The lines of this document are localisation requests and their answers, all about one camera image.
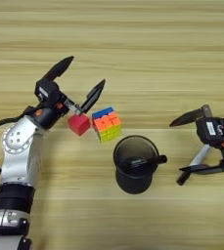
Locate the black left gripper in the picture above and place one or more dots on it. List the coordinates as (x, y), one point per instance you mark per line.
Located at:
(48, 115)

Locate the red cube block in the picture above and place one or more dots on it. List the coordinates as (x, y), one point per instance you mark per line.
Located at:
(79, 124)

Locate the multicolour puzzle cube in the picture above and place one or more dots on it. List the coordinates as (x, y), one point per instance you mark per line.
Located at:
(107, 125)

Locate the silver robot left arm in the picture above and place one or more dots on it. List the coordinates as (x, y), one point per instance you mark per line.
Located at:
(19, 156)

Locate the labelled black box right gripper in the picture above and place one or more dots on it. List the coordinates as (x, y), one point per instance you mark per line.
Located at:
(211, 132)

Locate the labelled black box gripper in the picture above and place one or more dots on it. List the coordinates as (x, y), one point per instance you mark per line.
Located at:
(211, 132)
(46, 91)

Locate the labelled black box left gripper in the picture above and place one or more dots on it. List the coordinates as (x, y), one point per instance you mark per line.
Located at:
(46, 91)

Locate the white marker pen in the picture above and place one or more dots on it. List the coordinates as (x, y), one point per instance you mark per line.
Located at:
(149, 160)

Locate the black mesh pen cup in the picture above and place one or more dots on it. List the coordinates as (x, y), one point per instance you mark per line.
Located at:
(134, 184)

